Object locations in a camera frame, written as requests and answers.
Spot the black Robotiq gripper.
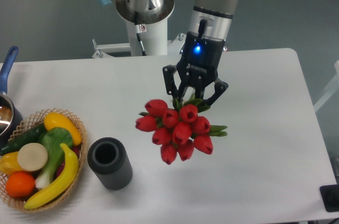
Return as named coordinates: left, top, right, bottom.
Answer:
left=163, top=32, right=228, bottom=106

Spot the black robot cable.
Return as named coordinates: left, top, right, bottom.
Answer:
left=133, top=11, right=147, bottom=57

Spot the red tulip bouquet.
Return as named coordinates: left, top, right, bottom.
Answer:
left=135, top=97, right=227, bottom=165

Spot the woven wicker basket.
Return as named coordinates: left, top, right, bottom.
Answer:
left=1, top=108, right=87, bottom=213

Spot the beige round disc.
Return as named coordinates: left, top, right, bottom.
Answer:
left=17, top=143, right=48, bottom=172

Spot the red fruit in basket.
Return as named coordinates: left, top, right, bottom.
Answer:
left=55, top=146, right=80, bottom=178

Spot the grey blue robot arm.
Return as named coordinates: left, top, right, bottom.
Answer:
left=100, top=0, right=238, bottom=106

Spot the orange fruit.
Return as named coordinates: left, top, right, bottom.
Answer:
left=5, top=172, right=35, bottom=198

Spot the yellow banana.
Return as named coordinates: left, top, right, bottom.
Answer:
left=24, top=143, right=79, bottom=210

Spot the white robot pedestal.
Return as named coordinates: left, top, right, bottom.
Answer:
left=92, top=0, right=186, bottom=58

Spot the black device at edge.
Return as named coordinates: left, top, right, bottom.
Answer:
left=319, top=184, right=339, bottom=212

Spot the green bok choy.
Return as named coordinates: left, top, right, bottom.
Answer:
left=35, top=127, right=73, bottom=190

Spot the yellow squash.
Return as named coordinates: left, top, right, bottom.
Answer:
left=43, top=112, right=82, bottom=146

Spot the green cucumber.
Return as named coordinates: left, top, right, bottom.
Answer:
left=1, top=123, right=47, bottom=156

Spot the blue handled saucepan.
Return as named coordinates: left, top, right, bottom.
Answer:
left=1, top=46, right=22, bottom=148

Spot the dark grey ribbed vase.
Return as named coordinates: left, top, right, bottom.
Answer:
left=87, top=137, right=133, bottom=190

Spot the white frame at right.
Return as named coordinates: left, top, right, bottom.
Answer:
left=313, top=60, right=338, bottom=112

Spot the yellow bell pepper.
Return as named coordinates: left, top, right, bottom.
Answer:
left=1, top=151, right=24, bottom=175

